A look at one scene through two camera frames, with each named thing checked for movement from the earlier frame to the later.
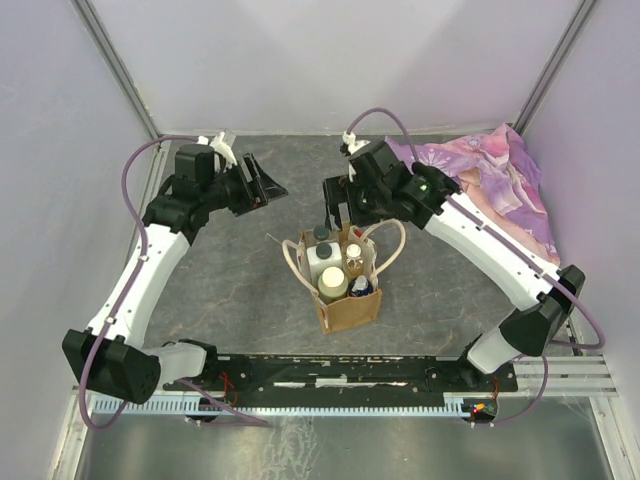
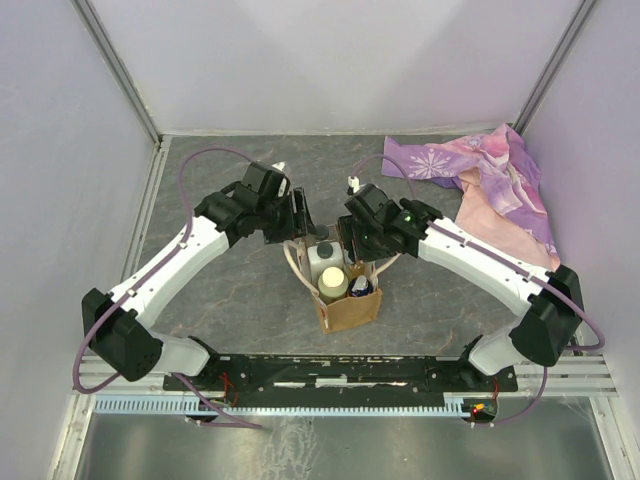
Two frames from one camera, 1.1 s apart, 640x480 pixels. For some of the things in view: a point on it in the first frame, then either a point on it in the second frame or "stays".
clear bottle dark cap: (321, 233) stays
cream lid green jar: (333, 282) stays
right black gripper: (339, 190) → (349, 229)
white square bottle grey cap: (322, 255) stays
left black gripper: (256, 193) → (299, 224)
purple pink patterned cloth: (493, 169) stays
